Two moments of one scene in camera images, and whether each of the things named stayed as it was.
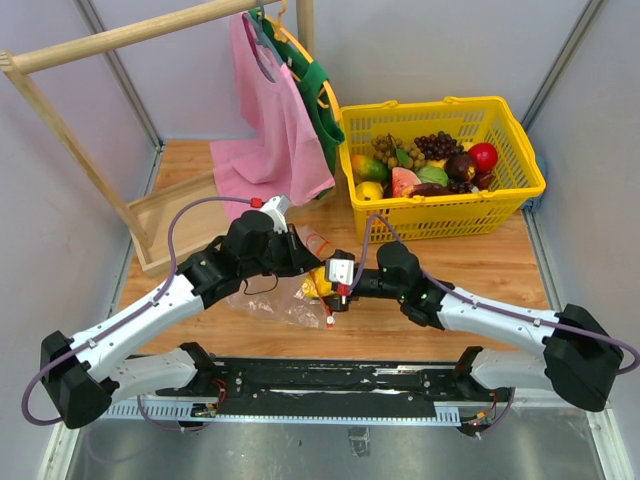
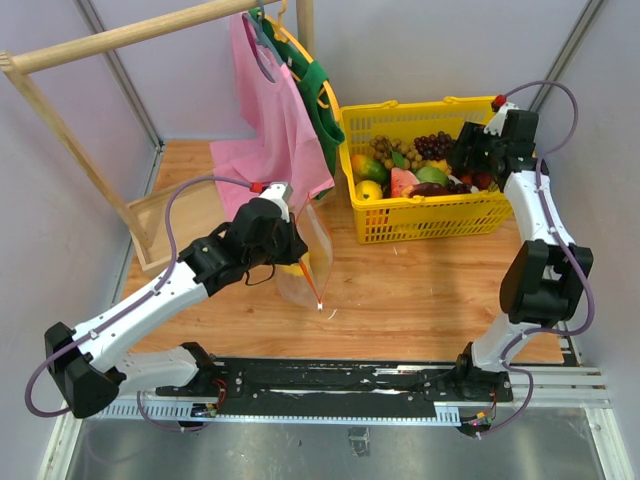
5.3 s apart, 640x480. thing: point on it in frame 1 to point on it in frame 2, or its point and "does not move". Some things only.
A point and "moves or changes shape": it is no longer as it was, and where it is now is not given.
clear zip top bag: x=280 y=295 to x=304 y=282
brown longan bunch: x=396 y=153 does not move
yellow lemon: x=369 y=191 does not move
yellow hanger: x=282 y=34 does not move
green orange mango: x=368 y=169 does not move
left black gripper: x=297 y=252 does not move
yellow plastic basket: x=516 y=181 does not move
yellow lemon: x=324 y=286 moves or changes shape
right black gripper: x=339 y=304 to x=470 y=135
